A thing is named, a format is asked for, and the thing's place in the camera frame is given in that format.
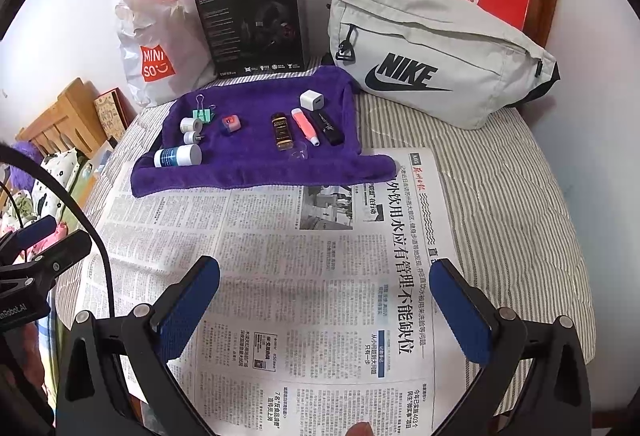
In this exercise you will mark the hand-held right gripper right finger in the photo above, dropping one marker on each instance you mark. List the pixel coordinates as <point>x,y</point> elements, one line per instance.
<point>460,311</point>

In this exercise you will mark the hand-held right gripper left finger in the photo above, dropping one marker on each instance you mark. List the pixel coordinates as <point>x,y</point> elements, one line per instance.
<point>192,306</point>

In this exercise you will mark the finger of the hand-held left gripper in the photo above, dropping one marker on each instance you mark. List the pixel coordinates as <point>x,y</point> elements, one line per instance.
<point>65,253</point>
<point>35,231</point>

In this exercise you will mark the white and blue balm bottle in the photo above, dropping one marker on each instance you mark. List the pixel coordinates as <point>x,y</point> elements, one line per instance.
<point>175,156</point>

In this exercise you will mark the white tape roll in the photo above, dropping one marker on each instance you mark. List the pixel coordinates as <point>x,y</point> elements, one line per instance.
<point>189,124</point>

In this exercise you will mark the blue and orange round tin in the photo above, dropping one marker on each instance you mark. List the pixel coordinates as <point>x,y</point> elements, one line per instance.
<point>229,124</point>

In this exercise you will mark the clear plastic cap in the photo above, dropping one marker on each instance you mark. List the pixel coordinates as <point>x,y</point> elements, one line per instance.
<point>301,151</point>

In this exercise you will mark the green binder clip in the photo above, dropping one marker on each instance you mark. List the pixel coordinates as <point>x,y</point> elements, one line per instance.
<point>207,115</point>

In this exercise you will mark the brown and gold bottle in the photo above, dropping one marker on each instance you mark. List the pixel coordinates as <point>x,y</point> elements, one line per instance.
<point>281,131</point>

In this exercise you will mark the pink highlighter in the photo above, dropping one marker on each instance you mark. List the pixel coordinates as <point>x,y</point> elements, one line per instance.
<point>302,124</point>

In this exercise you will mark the black stick-shaped case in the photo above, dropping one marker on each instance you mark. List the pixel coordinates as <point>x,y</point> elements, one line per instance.
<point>326,126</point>

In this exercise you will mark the white charger cube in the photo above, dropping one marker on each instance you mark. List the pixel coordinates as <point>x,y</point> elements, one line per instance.
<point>312,100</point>

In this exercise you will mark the person's right hand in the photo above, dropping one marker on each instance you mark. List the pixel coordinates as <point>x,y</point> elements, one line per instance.
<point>361,429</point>

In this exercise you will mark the pink cloth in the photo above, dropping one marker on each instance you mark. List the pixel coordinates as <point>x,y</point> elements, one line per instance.
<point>57,231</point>

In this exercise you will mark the white dotted cloth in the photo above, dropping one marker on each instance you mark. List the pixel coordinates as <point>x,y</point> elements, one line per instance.
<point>55,166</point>

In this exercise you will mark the purple plush toy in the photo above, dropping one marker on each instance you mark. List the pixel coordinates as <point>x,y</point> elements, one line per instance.
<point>22,151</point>

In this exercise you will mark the clear plastic box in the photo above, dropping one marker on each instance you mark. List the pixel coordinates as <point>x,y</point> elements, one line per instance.
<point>92,174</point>

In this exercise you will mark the newspaper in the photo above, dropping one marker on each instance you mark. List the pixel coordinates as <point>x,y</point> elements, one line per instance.
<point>300,266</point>

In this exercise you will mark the wooden bedside cabinet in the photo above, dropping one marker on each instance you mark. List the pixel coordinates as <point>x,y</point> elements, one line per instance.
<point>65,116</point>

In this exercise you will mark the patterned notebook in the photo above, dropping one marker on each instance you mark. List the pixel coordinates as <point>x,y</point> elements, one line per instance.
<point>107,116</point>

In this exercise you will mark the purple towel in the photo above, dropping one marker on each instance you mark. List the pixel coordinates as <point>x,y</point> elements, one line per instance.
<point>250,161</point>

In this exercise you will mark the white plastic shopping bag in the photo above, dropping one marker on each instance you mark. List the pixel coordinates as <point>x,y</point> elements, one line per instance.
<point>145,26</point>

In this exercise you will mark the grey waist bag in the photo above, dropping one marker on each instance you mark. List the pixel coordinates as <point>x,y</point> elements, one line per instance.
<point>475,51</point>

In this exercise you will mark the black headset box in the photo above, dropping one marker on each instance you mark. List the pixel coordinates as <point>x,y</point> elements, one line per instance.
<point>235,41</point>

